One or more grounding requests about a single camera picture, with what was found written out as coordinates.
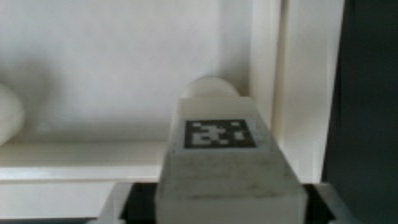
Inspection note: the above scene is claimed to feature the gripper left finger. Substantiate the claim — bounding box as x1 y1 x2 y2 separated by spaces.
95 183 155 224

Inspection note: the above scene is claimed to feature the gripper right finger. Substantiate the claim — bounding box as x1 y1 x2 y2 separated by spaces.
303 183 358 224

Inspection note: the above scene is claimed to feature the white table leg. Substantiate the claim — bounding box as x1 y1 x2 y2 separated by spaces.
154 77 307 224

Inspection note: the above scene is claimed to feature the white square tabletop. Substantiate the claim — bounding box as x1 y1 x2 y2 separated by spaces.
0 0 344 224

